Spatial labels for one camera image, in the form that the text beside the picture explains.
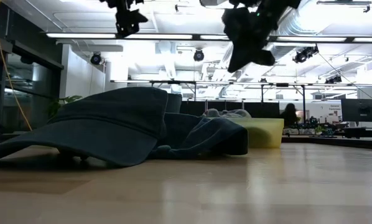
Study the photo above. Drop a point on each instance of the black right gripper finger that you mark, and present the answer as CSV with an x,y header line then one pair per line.
x,y
264,58
240,60

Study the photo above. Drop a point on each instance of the white wall sign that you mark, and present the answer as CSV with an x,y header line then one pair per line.
x,y
334,107

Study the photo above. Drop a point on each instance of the black partition panels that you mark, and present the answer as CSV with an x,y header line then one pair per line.
x,y
192,107

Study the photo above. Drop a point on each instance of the cluttered wooden workbench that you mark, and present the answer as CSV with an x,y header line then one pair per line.
x,y
316,130

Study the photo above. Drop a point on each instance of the person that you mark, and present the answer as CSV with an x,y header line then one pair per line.
x,y
290,115

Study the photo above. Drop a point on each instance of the dark blue denim cap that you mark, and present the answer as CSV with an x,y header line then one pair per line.
x,y
111,124
198,137

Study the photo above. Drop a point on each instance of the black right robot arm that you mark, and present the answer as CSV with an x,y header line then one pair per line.
x,y
282,3

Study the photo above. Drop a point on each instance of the grey cap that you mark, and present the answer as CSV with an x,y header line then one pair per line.
x,y
214,113

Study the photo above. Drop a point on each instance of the yellow translucent plastic bin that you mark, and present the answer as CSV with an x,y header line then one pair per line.
x,y
267,133

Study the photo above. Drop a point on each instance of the green potted plant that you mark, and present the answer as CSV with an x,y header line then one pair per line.
x,y
63,101

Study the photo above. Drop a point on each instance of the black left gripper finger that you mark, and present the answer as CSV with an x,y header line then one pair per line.
x,y
139,17
127,29

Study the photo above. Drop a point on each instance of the black ceiling rail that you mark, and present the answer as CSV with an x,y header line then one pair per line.
x,y
344,2

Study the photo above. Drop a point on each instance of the long linear ceiling light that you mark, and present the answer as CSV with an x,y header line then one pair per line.
x,y
80,35

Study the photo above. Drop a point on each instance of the black computer monitor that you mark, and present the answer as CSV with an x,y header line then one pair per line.
x,y
360,109

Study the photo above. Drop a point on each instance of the silver ceiling duct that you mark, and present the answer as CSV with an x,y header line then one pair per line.
x,y
301,21

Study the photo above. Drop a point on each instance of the black table frame rail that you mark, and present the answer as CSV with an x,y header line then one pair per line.
x,y
344,142

